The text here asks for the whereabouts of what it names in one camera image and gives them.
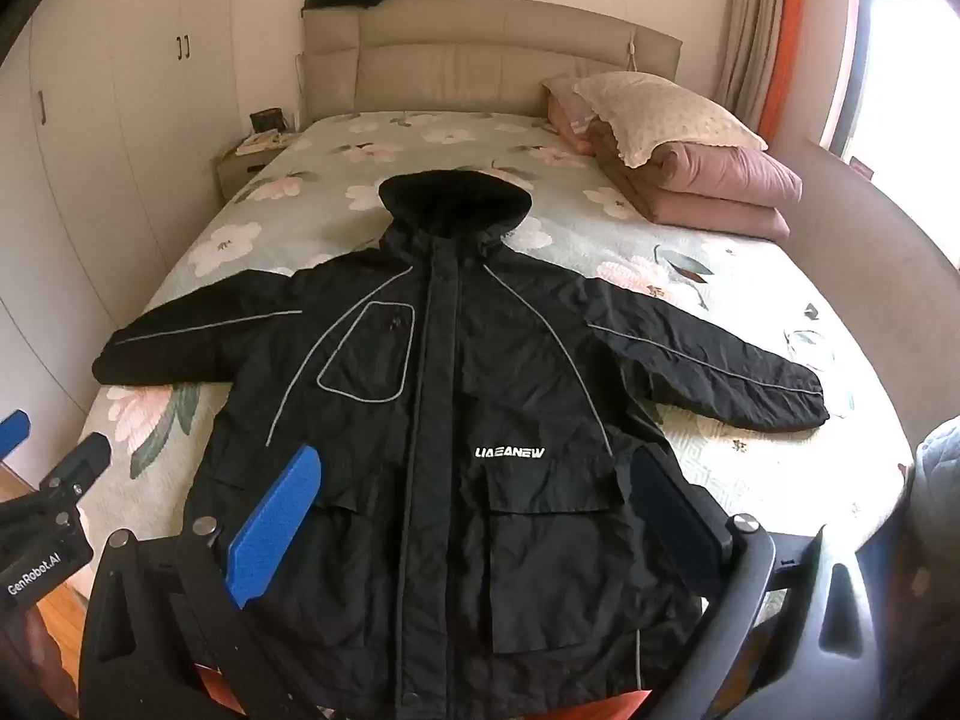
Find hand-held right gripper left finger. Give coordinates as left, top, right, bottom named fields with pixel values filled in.
left=79, top=444, right=325, bottom=720

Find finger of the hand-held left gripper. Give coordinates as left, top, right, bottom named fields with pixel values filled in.
left=0, top=409, right=32, bottom=460
left=30, top=433, right=113, bottom=522

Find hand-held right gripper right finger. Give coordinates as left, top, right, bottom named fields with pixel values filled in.
left=628, top=450, right=890, bottom=720

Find black hooded jacket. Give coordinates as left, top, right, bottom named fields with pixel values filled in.
left=91, top=170, right=830, bottom=720

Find grey cloth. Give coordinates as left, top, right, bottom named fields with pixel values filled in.
left=910, top=420, right=960, bottom=541

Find white wardrobe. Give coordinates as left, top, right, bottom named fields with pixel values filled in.
left=0, top=0, right=316, bottom=410

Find beige nightstand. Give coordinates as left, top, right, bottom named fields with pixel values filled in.
left=216, top=131, right=302, bottom=201

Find pink folded quilt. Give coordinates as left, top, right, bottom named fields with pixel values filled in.
left=585, top=120, right=803, bottom=242

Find floral green bedspread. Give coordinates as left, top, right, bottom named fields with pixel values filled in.
left=94, top=111, right=912, bottom=563

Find books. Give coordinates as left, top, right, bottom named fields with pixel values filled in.
left=235, top=130, right=292, bottom=157

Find cream floral pillow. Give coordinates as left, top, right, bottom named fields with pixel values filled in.
left=574, top=71, right=770, bottom=168

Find pink pillow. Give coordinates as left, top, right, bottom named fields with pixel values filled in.
left=541, top=73, right=601, bottom=155

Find orange curtain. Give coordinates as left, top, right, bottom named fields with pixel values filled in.
left=756, top=0, right=835, bottom=145

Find beige padded headboard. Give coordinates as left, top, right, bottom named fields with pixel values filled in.
left=298, top=0, right=685, bottom=132

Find window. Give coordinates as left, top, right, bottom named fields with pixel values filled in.
left=821, top=0, right=960, bottom=188

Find beige striped curtain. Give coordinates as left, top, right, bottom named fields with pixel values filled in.
left=712, top=0, right=788, bottom=100

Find white hanging cord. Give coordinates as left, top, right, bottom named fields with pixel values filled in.
left=611, top=0, right=643, bottom=77

